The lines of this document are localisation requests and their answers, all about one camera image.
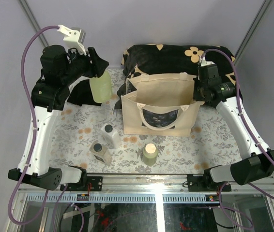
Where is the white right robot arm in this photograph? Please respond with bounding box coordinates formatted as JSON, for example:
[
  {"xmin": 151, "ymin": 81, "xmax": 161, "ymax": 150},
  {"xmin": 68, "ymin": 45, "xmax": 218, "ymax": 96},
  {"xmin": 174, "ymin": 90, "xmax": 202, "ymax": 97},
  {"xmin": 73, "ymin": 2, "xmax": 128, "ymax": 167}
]
[{"xmin": 193, "ymin": 61, "xmax": 274, "ymax": 191}]

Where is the green liquid bottle black cap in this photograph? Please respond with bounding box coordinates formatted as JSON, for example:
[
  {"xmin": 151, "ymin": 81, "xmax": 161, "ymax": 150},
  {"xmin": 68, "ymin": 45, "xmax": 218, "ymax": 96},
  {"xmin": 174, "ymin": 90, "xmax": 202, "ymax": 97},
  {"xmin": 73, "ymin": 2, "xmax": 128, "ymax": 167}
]
[{"xmin": 90, "ymin": 70, "xmax": 112, "ymax": 103}]

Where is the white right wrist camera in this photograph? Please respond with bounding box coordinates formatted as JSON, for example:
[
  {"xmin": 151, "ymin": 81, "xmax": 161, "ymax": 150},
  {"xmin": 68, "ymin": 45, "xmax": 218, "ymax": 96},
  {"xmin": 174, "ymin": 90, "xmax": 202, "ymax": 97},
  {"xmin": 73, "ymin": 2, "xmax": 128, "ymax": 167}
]
[{"xmin": 198, "ymin": 54, "xmax": 214, "ymax": 67}]

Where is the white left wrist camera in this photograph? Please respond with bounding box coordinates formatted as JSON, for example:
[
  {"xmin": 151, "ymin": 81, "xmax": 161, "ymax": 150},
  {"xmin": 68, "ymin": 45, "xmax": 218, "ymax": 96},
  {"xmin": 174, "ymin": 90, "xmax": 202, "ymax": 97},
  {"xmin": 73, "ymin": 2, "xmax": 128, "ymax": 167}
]
[{"xmin": 57, "ymin": 25, "xmax": 86, "ymax": 55}]

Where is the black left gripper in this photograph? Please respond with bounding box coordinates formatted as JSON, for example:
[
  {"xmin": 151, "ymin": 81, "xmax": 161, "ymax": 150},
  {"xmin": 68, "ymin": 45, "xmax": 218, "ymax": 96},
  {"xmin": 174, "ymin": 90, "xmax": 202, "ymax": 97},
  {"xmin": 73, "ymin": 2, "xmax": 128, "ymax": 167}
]
[{"xmin": 59, "ymin": 44, "xmax": 107, "ymax": 86}]

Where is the beige canvas tote bag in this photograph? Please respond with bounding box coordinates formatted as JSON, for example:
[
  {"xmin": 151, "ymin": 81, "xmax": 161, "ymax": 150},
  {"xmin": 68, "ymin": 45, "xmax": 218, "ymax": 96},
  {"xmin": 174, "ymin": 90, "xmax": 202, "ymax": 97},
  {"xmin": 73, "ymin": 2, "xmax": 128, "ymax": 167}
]
[{"xmin": 121, "ymin": 72, "xmax": 204, "ymax": 137}]

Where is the white bottle black cap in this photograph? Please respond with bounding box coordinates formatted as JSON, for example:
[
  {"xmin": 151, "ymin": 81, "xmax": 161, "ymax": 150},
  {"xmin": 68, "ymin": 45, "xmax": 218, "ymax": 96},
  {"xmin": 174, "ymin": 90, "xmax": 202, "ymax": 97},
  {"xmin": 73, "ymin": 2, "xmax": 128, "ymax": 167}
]
[{"xmin": 101, "ymin": 123, "xmax": 121, "ymax": 149}]

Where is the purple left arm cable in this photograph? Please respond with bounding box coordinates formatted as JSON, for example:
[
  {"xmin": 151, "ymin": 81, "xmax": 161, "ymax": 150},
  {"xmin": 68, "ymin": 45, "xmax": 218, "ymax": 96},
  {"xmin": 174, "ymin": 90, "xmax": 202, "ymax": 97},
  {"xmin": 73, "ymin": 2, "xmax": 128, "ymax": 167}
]
[{"xmin": 8, "ymin": 25, "xmax": 84, "ymax": 232}]

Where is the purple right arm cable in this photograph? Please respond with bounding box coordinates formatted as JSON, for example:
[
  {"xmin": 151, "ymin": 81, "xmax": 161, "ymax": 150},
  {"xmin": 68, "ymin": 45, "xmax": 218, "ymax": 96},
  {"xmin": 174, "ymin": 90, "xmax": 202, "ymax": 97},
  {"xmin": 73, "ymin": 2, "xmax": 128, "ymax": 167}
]
[{"xmin": 199, "ymin": 49, "xmax": 274, "ymax": 230}]

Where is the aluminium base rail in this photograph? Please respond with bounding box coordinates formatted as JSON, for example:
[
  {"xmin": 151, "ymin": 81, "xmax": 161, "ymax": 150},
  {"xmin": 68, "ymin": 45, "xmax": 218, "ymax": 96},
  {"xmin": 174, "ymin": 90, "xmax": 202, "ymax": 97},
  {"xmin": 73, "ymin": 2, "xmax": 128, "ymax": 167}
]
[{"xmin": 18, "ymin": 173, "xmax": 274, "ymax": 203}]

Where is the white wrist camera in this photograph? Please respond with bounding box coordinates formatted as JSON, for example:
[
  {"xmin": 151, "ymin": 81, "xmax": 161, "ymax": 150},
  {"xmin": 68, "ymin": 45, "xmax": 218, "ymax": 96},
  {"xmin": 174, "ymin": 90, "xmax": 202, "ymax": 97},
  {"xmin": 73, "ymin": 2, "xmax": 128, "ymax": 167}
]
[
  {"xmin": 198, "ymin": 54, "xmax": 214, "ymax": 67},
  {"xmin": 57, "ymin": 25, "xmax": 86, "ymax": 55}
]

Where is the floral table cloth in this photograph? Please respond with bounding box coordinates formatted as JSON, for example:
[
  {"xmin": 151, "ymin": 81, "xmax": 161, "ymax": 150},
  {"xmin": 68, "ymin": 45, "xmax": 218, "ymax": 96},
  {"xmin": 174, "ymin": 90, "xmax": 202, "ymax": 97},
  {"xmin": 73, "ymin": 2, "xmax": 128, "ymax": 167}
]
[{"xmin": 36, "ymin": 68, "xmax": 249, "ymax": 174}]

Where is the clear beige bottle black cap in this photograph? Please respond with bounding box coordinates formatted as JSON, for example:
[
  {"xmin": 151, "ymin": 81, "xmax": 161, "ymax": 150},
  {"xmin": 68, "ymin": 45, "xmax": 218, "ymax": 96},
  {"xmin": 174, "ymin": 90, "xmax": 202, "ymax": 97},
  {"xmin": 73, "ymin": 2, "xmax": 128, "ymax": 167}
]
[{"xmin": 90, "ymin": 142, "xmax": 112, "ymax": 166}]

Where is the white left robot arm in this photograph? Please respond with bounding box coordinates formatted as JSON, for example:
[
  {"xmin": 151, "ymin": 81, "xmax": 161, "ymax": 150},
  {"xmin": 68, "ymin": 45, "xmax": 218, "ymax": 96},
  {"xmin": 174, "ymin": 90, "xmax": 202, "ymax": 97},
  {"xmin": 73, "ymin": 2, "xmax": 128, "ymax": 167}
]
[{"xmin": 8, "ymin": 45, "xmax": 109, "ymax": 191}]

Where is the green bottle cream cap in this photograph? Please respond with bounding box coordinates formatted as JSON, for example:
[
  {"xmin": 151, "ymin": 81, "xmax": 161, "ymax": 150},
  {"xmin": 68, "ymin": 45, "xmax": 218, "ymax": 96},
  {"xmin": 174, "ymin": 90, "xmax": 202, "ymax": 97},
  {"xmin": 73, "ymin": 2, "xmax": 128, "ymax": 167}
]
[{"xmin": 142, "ymin": 143, "xmax": 158, "ymax": 166}]

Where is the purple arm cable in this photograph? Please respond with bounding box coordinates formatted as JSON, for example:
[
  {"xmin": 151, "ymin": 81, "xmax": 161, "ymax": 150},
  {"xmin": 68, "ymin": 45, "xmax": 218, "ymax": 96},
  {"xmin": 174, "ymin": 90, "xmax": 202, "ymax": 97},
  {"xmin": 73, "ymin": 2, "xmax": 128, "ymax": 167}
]
[
  {"xmin": 8, "ymin": 25, "xmax": 84, "ymax": 232},
  {"xmin": 199, "ymin": 49, "xmax": 274, "ymax": 230}
]

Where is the black floral plush pillow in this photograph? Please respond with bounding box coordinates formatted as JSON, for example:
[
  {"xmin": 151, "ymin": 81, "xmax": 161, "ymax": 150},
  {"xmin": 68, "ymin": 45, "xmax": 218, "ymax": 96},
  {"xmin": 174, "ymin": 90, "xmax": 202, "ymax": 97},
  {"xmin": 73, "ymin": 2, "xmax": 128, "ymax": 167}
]
[{"xmin": 114, "ymin": 44, "xmax": 236, "ymax": 109}]

